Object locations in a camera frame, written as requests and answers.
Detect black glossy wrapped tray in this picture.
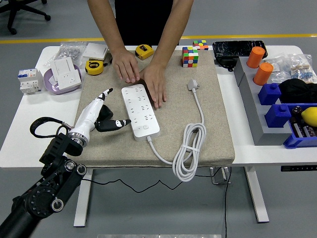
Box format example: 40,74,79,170
212,40,269,60

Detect black cloth bundle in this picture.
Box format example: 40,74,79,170
278,78,317,104

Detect black plug adapter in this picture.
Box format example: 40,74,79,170
101,105,114,120

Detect yellow lemon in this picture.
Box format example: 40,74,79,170
301,107,317,127

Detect small yellow tape measure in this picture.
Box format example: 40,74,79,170
135,44,154,61

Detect small colourful puzzle cube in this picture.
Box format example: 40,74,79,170
192,39,209,51

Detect dark striped cylinders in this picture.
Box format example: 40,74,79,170
292,118,317,138

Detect small blue block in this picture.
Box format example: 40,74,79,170
258,83,282,106

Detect large yellow tape measure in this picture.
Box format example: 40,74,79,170
85,56,112,76

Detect clear bag of screws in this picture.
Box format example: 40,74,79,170
43,42,87,67

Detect black power brick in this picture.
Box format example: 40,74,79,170
214,57,237,72

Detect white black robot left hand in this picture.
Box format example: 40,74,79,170
70,88,132,139

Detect black table control panel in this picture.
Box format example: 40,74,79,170
280,165,317,172

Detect white circuit breaker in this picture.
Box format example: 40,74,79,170
17,68,44,95

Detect white power strip cord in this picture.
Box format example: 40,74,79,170
147,91,207,183

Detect grey stepped block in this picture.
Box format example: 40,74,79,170
234,56,293,146

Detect white switch panel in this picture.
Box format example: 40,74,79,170
51,57,76,81

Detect grey-brown fabric mat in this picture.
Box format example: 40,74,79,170
67,49,236,169

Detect metal bracket under table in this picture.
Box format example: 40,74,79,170
210,167,231,185

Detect person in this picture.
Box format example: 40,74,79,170
108,0,179,47

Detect person's left hand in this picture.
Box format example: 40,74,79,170
139,63,167,109

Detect white flat switch box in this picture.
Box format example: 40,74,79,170
81,42,109,61

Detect clear bag of resistors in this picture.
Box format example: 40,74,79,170
287,53,315,84

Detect large blue block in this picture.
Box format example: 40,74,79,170
264,103,292,128

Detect blue plastic bin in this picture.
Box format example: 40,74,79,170
283,102,317,149

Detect white three-pin plug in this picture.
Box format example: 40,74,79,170
187,78,199,93

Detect white table leg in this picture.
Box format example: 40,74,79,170
73,168,94,228
244,166,270,223

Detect person's right hand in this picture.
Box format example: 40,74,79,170
111,48,141,84

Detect orange cylinder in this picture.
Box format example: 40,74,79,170
253,62,274,86
246,46,265,69

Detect black office chair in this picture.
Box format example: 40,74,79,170
0,0,52,35

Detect clear plastic parts bag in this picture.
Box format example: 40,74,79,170
264,56,292,84

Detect large colourful puzzle cube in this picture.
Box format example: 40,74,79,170
181,46,200,68

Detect thin black adapter cord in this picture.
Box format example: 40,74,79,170
82,173,213,193

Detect black hanging floor cable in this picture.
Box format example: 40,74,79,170
223,167,232,238

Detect white wall socket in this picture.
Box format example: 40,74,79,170
56,69,82,90

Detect white power strip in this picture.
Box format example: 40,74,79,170
121,84,161,142

